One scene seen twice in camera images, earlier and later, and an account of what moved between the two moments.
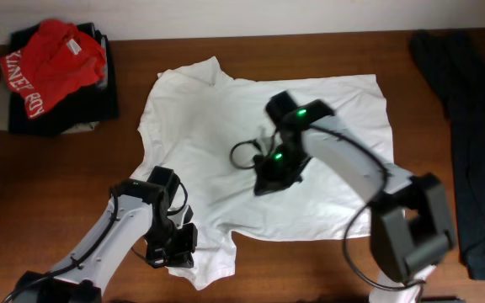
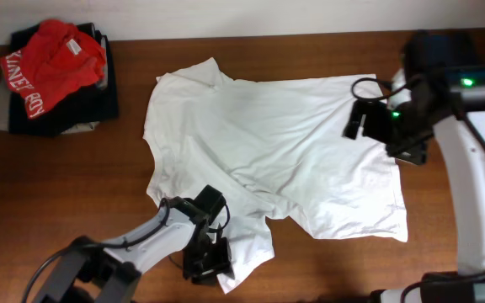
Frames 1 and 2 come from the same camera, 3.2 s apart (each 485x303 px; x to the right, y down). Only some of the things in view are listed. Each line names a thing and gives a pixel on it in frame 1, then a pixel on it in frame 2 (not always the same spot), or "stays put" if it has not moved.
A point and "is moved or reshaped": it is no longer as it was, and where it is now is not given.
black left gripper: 183,256 -> 202,273
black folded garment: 97,103 stays put
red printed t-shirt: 55,62 stays put
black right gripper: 267,181 -> 413,151
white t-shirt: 193,118 is moved or reshaped
